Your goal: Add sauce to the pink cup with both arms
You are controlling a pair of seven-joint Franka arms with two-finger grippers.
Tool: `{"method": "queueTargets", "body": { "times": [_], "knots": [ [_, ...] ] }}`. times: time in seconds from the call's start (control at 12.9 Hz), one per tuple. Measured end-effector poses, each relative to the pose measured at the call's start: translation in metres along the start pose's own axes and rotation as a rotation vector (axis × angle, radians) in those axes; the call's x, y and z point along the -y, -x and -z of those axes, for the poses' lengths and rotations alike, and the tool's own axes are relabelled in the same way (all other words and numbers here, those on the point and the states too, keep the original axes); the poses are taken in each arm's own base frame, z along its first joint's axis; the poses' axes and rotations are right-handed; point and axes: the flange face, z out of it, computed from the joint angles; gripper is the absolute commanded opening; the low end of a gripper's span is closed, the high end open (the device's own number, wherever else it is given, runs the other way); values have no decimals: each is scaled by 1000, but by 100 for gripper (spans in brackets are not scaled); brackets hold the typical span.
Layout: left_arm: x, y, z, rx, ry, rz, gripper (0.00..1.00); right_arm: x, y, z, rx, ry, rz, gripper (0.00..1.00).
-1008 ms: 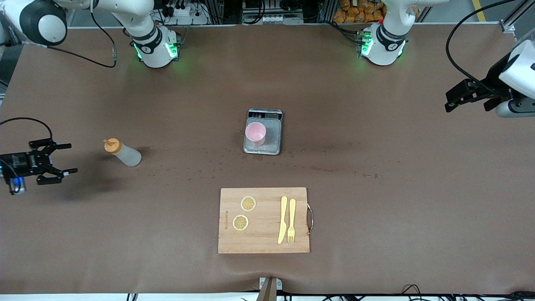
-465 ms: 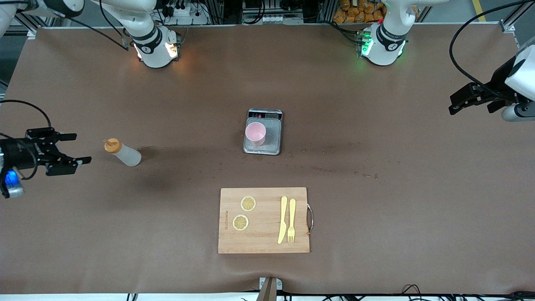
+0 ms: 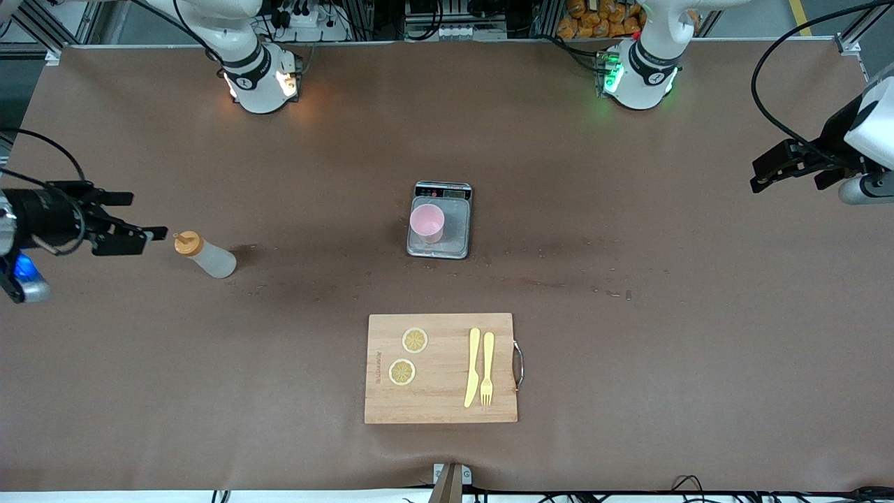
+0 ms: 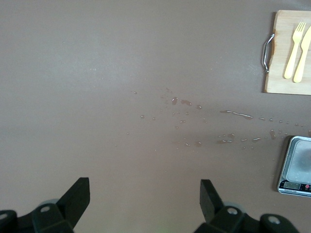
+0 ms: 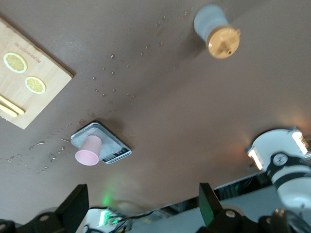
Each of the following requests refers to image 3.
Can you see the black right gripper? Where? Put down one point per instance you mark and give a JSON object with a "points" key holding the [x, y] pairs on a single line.
{"points": [[43, 217]]}

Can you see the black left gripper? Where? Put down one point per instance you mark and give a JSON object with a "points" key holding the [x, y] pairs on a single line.
{"points": [[832, 142]]}

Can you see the translucent orange-capped sauce bottle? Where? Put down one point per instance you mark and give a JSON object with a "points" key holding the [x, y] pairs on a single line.
{"points": [[213, 260]]}

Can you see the pink plastic cup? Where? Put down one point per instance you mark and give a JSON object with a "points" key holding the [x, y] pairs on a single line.
{"points": [[427, 223]]}

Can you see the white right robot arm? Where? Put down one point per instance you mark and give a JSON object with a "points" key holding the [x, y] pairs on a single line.
{"points": [[255, 77]]}

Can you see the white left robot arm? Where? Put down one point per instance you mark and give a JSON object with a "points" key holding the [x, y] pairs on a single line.
{"points": [[646, 70]]}

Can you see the orange packaged snacks pile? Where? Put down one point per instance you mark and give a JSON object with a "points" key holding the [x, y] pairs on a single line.
{"points": [[594, 24]]}

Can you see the white power strip black plugs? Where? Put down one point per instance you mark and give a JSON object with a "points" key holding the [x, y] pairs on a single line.
{"points": [[307, 17]]}

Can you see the lemon slice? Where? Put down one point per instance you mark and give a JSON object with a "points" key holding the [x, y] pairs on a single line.
{"points": [[415, 340], [401, 372]]}

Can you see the grey digital kitchen scale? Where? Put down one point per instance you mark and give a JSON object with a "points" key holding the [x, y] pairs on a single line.
{"points": [[457, 234]]}

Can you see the yellow plastic fork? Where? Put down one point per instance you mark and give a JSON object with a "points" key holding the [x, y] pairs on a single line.
{"points": [[488, 349]]}

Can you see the white socket strip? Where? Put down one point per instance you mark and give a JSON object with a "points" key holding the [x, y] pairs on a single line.
{"points": [[454, 31]]}

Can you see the yellow plastic knife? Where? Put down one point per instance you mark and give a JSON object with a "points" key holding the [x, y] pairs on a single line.
{"points": [[474, 349]]}

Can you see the wooden cutting board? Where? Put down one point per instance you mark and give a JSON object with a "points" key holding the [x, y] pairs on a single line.
{"points": [[440, 398]]}

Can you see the aluminium frame post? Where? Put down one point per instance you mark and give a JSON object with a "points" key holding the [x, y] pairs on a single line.
{"points": [[87, 21], [848, 43]]}

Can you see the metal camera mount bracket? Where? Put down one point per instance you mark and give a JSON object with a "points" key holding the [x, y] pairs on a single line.
{"points": [[450, 489]]}

